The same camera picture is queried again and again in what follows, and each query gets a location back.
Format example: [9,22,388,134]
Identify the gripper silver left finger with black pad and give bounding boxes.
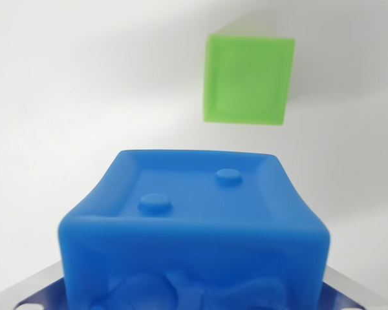
[0,260,70,310]

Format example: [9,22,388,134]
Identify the blue embossed soft cube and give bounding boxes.
[57,149,332,310]

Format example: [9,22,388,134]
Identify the green soft cube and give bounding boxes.
[202,33,296,125]

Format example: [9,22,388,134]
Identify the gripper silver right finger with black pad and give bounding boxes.
[316,265,388,310]

